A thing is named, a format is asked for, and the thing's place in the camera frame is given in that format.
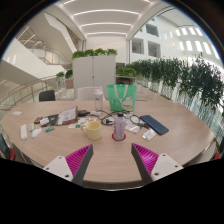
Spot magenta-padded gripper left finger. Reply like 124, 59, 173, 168
43, 143, 95, 187

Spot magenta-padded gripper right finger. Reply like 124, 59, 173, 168
130, 143, 184, 185

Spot purple drink bottle black cap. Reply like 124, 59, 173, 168
113, 112, 127, 141

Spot white packet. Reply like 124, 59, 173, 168
142, 128, 157, 141

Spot white computer mouse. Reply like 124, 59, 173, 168
30, 128, 43, 139

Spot dark blue keyboard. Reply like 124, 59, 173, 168
139, 114, 170, 136

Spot colourful sticker sheet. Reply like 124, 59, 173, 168
68, 117, 99, 129

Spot pale yellow mug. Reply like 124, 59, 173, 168
80, 120, 102, 141

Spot white power strip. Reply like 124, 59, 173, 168
20, 124, 28, 141

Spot open book with papers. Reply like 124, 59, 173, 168
56, 106, 79, 126

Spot black wallet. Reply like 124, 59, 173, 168
77, 109, 91, 118

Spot black and red office chair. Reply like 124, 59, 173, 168
0, 133, 16, 161

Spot clear bottle white lid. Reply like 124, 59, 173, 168
93, 88, 105, 113

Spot white chair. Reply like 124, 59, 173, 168
76, 86, 106, 102

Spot green tote bag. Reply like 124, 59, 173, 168
106, 83, 138, 113

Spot long hedge of green plants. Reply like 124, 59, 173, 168
128, 56, 224, 113

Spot small planter by railing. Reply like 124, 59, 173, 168
55, 69, 74, 89

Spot white cabinet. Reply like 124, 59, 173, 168
72, 54, 117, 99

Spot low planter with green plants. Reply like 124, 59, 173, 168
115, 66, 138, 85

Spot green plants atop cabinet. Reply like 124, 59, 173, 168
71, 48, 119, 61

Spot row of ceiling light strips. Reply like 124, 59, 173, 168
63, 0, 141, 38

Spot tangle of black cables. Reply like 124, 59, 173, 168
96, 109, 148, 130

